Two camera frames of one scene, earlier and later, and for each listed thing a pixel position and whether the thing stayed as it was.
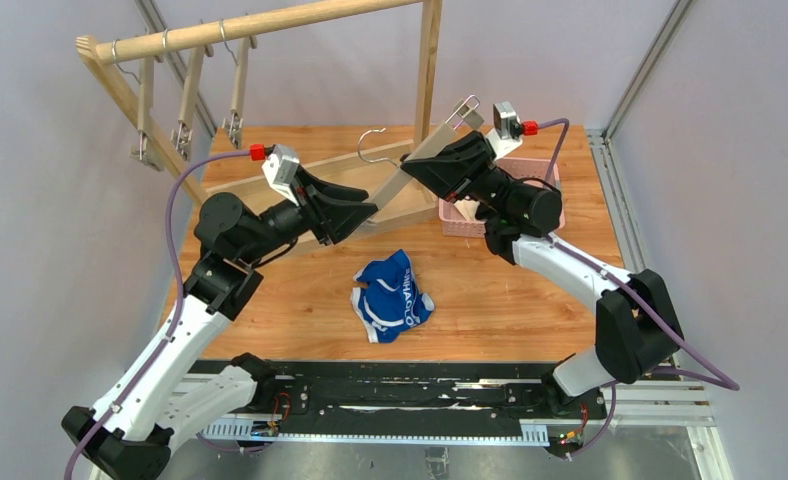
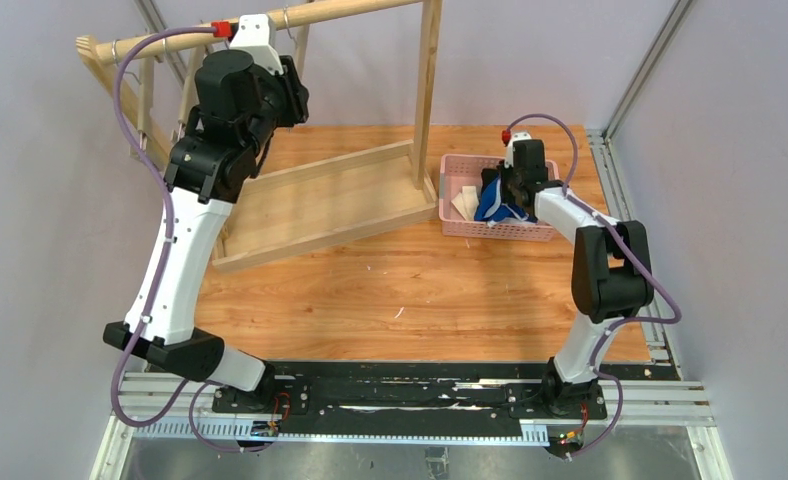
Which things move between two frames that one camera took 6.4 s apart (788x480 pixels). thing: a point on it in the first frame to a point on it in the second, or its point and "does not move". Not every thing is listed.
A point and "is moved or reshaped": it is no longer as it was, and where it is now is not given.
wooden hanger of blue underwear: (469, 116) to (300, 41)
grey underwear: (468, 208) does not move
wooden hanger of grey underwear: (183, 138) does not move
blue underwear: (391, 300) is moved or reshaped
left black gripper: (315, 210) to (295, 92)
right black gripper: (472, 169) to (508, 184)
